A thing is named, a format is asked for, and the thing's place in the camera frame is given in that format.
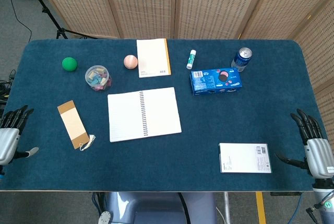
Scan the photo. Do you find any green ball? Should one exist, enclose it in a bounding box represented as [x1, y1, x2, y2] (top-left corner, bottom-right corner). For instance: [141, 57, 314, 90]
[62, 56, 78, 72]

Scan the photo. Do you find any open white spiral notebook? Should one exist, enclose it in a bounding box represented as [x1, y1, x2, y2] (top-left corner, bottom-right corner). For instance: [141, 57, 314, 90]
[107, 87, 183, 143]

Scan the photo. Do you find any blue cable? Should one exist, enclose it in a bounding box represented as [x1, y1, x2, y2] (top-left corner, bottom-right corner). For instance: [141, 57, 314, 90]
[293, 192, 305, 224]

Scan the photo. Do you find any clear jar of erasers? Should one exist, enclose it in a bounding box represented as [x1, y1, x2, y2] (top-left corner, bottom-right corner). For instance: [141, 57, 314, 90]
[85, 65, 112, 92]

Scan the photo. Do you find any grey-blue robot torso base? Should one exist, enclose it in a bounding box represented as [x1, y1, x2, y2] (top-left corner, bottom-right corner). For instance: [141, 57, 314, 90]
[98, 192, 217, 224]

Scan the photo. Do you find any closed cream notebook orange spine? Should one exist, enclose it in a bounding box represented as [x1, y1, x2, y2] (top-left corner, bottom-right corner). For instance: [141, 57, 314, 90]
[136, 38, 172, 79]

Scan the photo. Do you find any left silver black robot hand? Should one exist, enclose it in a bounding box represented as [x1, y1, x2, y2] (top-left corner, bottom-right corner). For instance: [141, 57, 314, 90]
[0, 105, 40, 166]

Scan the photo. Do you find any blue Oreo cookie box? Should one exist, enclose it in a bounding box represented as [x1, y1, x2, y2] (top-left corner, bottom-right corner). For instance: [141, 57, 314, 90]
[189, 67, 243, 96]

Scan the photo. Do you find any brown cream tasselled bookmark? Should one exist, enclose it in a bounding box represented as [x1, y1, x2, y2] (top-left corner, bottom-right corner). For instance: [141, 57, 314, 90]
[57, 100, 96, 151]

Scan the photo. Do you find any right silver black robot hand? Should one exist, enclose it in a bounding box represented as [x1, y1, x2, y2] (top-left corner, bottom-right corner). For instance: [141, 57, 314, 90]
[273, 108, 334, 179]

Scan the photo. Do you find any wooden woven folding screen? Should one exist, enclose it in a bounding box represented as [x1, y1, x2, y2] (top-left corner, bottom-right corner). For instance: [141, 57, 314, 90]
[31, 0, 334, 120]

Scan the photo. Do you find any pink orange ball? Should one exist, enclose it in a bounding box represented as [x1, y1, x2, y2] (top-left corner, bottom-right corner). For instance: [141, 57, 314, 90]
[123, 54, 138, 70]

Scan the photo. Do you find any white rectangular box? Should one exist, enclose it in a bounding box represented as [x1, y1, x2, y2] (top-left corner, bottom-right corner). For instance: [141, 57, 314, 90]
[218, 143, 272, 174]

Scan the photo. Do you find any blue soda can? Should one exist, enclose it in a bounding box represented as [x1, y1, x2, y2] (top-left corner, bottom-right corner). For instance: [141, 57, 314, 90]
[231, 46, 253, 73]

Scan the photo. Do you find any dark blue table mat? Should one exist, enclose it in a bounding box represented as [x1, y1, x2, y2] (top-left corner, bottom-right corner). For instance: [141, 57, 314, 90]
[0, 39, 328, 192]

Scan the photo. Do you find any white green glue stick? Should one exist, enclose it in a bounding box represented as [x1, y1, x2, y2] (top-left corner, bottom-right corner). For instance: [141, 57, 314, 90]
[186, 49, 197, 70]

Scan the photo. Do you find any black floor cable bundle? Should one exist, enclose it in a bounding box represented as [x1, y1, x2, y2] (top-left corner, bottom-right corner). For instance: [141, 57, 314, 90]
[0, 69, 17, 110]

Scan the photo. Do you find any black tripod stand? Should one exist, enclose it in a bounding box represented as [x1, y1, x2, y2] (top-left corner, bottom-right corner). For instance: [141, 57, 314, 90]
[20, 0, 97, 40]

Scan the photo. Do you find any white table leg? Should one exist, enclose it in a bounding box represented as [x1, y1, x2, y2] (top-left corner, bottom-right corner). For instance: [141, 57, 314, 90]
[223, 192, 232, 224]

